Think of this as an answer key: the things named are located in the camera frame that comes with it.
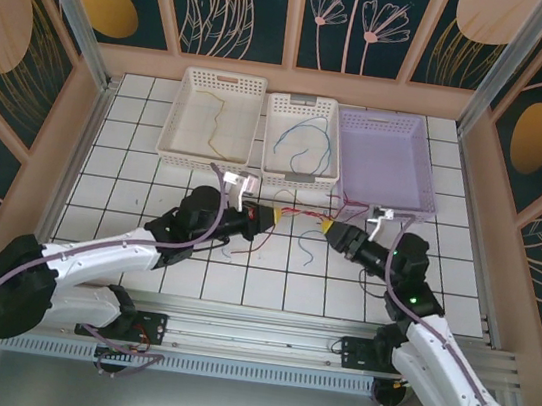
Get bundle of coloured wires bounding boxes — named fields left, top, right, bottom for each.
left=231, top=215, right=280, bottom=261

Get yellow thin wire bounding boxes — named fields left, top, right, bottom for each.
left=272, top=187, right=300, bottom=209
left=186, top=87, right=242, bottom=164

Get white basket with grey handles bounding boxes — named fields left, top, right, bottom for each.
left=257, top=89, right=352, bottom=195

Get purple perforated plastic basket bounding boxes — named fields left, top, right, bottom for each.
left=322, top=104, right=451, bottom=236

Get cream perforated plastic basket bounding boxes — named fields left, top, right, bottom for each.
left=153, top=62, right=269, bottom=180

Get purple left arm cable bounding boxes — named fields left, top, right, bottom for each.
left=0, top=132, right=237, bottom=392

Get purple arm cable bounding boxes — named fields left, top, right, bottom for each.
left=0, top=132, right=237, bottom=392
left=367, top=222, right=542, bottom=406

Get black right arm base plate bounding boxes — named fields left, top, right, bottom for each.
left=335, top=334, right=404, bottom=383

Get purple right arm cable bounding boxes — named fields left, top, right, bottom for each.
left=367, top=222, right=542, bottom=406

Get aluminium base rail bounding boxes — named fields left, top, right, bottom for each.
left=0, top=269, right=530, bottom=401

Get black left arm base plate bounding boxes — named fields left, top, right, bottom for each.
left=74, top=300, right=171, bottom=350

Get black round cable grommet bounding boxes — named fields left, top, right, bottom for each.
left=370, top=377, right=414, bottom=406
left=92, top=347, right=123, bottom=379

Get grey slotted cable duct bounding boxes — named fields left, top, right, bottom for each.
left=0, top=329, right=381, bottom=402

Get aluminium frame post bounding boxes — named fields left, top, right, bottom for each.
left=5, top=0, right=127, bottom=94
left=455, top=0, right=542, bottom=145

